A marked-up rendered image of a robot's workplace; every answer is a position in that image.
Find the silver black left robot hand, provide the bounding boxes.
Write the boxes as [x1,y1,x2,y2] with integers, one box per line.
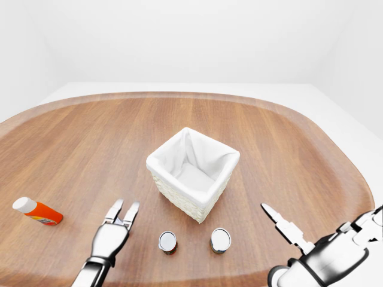
[90,198,141,259]

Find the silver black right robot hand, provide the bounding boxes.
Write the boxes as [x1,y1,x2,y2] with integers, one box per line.
[260,203,383,284]

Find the white cloth-lined wicker basket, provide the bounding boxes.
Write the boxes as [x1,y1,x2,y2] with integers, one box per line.
[145,127,241,224]

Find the small tin with red label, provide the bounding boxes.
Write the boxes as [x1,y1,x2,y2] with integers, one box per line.
[158,231,179,256]

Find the orange bottle with white cap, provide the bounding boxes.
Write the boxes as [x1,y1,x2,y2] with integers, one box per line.
[12,197,64,227]

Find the small tin with brown label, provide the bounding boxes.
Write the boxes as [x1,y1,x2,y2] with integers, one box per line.
[209,227,232,255]

